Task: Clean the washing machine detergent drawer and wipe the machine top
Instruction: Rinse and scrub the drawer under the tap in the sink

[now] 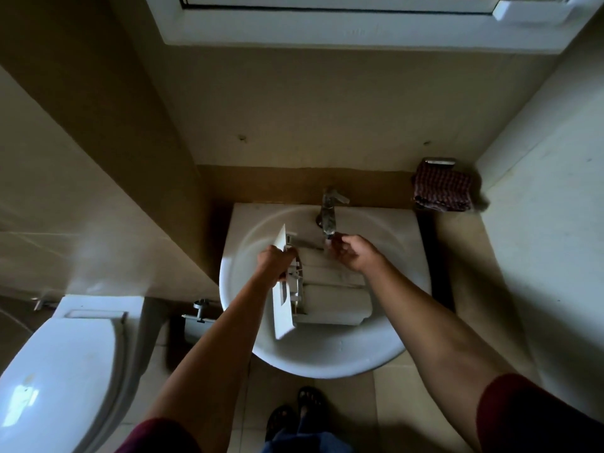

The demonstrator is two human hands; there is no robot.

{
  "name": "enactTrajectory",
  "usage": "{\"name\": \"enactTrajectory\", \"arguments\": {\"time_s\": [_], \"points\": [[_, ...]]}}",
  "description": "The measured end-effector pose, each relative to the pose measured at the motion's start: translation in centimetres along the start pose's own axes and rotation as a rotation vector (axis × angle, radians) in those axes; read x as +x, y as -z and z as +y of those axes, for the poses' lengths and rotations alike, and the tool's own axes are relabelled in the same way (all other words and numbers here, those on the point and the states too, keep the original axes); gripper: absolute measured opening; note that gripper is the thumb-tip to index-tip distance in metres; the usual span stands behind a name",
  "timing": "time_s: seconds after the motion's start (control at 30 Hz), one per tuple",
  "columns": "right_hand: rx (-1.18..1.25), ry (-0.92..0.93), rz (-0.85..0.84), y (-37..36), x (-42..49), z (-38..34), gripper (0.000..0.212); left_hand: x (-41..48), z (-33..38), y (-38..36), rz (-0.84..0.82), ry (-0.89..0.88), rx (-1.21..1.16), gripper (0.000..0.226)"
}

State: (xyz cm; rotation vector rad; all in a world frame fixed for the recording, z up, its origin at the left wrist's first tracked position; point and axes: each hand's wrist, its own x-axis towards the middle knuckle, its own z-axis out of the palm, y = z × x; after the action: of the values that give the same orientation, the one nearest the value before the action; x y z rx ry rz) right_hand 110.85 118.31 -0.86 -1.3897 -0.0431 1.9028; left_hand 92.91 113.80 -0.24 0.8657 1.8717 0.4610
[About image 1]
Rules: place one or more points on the person's right forearm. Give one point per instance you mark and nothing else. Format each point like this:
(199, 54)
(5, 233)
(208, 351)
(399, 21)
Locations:
(443, 349)

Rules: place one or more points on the white ceramic sink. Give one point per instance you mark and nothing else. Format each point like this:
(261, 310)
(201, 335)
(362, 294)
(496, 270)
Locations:
(330, 349)

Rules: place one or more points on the metal faucet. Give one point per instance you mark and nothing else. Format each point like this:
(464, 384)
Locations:
(329, 214)

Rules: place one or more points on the metal toilet paper holder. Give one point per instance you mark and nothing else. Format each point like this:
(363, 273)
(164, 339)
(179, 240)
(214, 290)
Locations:
(200, 306)

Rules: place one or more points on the white framed mirror cabinet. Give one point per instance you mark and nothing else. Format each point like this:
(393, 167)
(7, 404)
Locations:
(354, 30)

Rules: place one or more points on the person's left hand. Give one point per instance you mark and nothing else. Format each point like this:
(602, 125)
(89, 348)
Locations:
(273, 264)

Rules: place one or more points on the red checkered cloth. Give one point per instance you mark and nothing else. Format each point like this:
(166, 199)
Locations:
(441, 186)

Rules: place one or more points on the person's right hand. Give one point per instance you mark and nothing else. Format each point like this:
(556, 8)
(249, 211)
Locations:
(358, 254)

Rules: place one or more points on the white toilet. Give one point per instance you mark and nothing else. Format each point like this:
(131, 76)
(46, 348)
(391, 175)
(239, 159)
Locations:
(61, 382)

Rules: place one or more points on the chrome wall holder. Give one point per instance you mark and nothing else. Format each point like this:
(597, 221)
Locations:
(439, 161)

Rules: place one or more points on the metal wall valve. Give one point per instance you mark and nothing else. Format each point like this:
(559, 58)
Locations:
(40, 304)

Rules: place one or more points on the dark red shirt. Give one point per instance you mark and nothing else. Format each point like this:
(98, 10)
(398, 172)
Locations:
(542, 419)

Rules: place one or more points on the blue jeans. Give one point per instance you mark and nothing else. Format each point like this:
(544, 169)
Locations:
(306, 443)

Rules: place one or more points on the black right sandal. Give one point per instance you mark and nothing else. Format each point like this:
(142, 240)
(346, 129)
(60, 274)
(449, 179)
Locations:
(311, 401)

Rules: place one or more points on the person's left forearm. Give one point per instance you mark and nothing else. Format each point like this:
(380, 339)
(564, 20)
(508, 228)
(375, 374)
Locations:
(212, 372)

